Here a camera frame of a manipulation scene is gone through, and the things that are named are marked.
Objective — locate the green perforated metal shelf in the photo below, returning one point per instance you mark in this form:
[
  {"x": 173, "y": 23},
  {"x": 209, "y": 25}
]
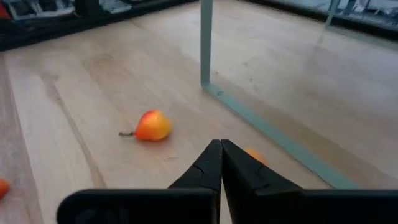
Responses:
[{"x": 206, "y": 46}]

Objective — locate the small orange pear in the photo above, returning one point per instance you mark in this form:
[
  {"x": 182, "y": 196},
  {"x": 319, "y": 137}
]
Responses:
[
  {"x": 152, "y": 126},
  {"x": 253, "y": 153}
]

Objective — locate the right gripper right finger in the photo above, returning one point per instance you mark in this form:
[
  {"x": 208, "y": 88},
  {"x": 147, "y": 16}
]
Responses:
[{"x": 280, "y": 205}]

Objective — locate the red pepper front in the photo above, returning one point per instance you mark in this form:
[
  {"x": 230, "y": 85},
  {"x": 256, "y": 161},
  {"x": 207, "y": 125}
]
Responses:
[{"x": 3, "y": 188}]

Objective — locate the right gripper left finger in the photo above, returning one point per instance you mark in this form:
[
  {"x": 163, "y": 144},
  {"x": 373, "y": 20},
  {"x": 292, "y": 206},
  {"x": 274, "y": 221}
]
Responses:
[{"x": 174, "y": 205}]

